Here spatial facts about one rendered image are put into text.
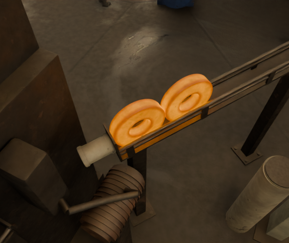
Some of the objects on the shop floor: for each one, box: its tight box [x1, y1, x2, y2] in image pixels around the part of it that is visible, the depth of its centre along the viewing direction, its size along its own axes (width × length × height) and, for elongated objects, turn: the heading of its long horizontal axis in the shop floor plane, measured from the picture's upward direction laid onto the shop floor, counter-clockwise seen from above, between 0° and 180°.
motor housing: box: [80, 164, 145, 243], centre depth 104 cm, size 13×22×54 cm, turn 153°
